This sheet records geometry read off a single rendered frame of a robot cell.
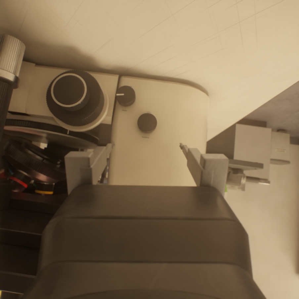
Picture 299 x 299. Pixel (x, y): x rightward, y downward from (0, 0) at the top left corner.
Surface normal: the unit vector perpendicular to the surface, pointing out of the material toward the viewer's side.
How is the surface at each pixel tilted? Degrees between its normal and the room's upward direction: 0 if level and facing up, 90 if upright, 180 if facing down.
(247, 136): 90
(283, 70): 0
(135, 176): 90
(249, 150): 90
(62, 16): 0
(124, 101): 90
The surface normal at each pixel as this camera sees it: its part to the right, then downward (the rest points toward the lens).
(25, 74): 0.33, -0.10
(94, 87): 0.01, -0.14
